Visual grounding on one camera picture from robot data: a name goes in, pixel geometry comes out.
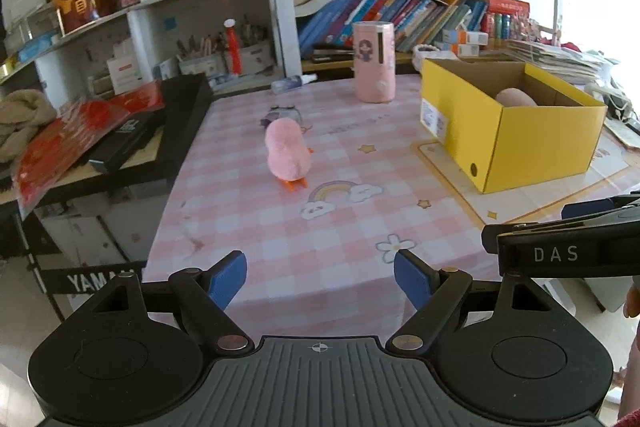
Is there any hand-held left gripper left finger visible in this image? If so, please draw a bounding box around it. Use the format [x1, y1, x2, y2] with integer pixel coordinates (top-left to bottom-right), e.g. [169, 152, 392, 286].
[92, 249, 251, 354]

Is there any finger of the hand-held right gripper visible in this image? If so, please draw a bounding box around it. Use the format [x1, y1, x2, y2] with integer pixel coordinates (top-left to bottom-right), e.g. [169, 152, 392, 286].
[481, 206, 640, 280]
[561, 193, 640, 220]

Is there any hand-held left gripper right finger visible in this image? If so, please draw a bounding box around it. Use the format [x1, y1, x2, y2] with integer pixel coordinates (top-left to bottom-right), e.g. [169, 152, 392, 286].
[390, 248, 551, 353]

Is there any yellow cardboard box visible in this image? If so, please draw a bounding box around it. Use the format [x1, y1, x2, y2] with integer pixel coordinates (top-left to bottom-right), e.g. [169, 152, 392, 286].
[420, 58, 608, 195]

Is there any pale pink plush toy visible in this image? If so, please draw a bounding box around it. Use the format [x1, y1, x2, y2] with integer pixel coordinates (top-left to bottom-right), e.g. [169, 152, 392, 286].
[495, 88, 539, 108]

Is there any pink plush chick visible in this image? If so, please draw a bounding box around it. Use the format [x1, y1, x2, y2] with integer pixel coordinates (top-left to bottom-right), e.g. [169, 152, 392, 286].
[265, 118, 315, 192]

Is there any person's right hand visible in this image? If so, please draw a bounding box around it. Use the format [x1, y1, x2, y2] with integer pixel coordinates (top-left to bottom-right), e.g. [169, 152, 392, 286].
[625, 278, 640, 319]

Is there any cream desk mat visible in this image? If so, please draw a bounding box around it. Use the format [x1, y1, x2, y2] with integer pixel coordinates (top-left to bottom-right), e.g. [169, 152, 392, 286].
[417, 127, 633, 229]

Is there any pink checked tablecloth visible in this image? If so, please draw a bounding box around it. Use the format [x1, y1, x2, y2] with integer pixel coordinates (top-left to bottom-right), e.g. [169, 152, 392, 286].
[142, 74, 640, 339]

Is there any stack of papers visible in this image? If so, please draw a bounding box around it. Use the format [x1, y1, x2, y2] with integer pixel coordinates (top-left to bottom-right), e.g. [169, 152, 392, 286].
[507, 38, 610, 86]

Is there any black flat box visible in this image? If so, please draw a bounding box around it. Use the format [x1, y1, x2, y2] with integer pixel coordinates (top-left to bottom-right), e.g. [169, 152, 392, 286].
[87, 74, 214, 182]

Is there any small grey toy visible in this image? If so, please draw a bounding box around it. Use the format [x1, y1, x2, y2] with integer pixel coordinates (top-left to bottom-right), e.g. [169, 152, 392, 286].
[260, 106, 304, 128]

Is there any small clear spray bottle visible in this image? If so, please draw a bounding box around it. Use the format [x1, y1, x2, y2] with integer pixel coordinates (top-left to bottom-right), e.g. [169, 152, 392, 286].
[271, 74, 318, 96]

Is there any red glossy packet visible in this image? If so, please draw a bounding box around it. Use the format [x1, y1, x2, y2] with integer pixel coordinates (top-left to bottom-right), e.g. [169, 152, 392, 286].
[12, 82, 166, 219]

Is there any white pen holder box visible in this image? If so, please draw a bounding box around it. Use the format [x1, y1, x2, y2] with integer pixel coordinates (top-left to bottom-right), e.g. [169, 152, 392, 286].
[177, 51, 227, 78]

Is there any pink cylindrical dispenser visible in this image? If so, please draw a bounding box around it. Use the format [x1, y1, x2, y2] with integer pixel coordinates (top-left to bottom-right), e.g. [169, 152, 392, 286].
[352, 21, 397, 102]

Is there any red thick dictionary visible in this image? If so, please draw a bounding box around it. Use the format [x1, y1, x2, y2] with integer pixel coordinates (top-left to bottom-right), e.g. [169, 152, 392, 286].
[487, 0, 531, 16]

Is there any white quilted handbag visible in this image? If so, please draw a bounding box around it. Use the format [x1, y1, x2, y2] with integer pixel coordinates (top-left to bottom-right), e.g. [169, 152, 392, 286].
[412, 44, 460, 70]

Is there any red spray bottle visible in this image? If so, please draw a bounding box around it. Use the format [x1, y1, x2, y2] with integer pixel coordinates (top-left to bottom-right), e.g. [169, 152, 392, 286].
[223, 19, 245, 76]

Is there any white box with red label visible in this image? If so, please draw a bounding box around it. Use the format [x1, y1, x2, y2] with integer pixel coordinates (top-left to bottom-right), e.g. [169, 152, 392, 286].
[106, 54, 144, 96]

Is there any beige knitted cloth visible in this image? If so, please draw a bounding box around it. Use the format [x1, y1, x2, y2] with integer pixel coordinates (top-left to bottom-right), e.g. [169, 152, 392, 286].
[0, 89, 59, 164]

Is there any row of colourful books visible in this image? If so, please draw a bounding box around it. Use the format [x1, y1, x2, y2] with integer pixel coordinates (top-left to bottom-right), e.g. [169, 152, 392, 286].
[300, 0, 488, 54]

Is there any white wooden bookshelf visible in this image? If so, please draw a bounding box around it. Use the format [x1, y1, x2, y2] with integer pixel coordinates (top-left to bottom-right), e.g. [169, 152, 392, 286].
[0, 0, 561, 100]

